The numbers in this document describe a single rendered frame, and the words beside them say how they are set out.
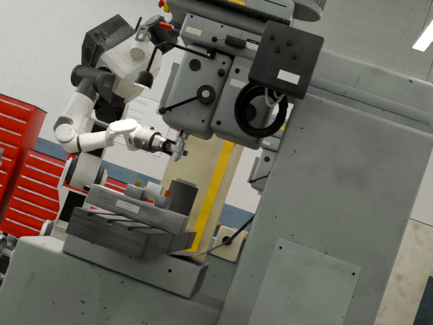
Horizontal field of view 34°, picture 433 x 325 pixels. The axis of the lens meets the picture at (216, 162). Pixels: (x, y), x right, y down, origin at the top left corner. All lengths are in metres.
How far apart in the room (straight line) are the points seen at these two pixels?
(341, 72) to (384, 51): 9.55
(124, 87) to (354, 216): 1.17
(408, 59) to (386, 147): 9.74
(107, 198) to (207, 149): 2.01
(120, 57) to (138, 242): 1.20
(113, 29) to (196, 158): 1.52
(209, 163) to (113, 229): 2.42
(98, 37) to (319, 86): 1.01
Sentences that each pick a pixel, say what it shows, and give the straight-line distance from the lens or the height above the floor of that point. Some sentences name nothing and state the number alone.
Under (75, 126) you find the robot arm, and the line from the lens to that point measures 2.89.
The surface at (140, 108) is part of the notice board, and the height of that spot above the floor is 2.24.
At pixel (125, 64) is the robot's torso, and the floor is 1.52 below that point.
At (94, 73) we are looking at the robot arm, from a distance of 2.96.
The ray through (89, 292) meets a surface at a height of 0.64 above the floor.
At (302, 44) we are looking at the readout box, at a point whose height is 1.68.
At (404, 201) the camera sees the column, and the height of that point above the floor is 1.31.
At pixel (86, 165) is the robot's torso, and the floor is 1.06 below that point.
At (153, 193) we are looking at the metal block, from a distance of 2.50.
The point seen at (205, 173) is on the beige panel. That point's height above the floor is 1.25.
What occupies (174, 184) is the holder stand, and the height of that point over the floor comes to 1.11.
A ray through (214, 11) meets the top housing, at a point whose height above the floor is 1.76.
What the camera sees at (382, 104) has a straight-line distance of 2.62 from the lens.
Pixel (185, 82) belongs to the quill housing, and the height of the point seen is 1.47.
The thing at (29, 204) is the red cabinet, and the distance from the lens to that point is 7.71.
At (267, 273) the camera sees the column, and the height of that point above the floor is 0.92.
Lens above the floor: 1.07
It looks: 4 degrees up
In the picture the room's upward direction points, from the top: 20 degrees clockwise
